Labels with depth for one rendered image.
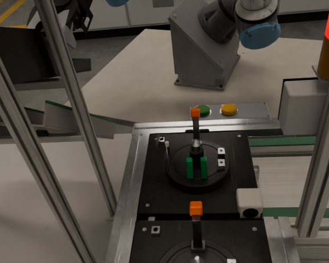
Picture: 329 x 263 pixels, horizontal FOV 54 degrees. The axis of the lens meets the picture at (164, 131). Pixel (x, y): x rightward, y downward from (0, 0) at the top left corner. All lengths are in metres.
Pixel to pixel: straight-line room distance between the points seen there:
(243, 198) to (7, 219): 0.57
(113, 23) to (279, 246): 3.47
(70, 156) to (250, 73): 0.70
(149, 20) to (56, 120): 3.27
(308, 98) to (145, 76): 0.90
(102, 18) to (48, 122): 3.35
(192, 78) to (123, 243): 0.70
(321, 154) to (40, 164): 0.37
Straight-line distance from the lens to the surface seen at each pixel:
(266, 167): 0.81
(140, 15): 3.79
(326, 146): 0.49
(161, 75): 1.28
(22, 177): 1.00
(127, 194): 0.71
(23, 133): 0.42
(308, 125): 0.50
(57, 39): 0.53
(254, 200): 0.64
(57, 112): 0.58
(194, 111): 0.71
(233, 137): 0.79
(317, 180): 0.53
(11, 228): 0.89
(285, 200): 0.75
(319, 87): 0.48
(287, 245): 0.63
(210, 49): 1.13
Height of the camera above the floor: 1.49
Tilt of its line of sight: 39 degrees down
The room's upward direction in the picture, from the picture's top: 8 degrees counter-clockwise
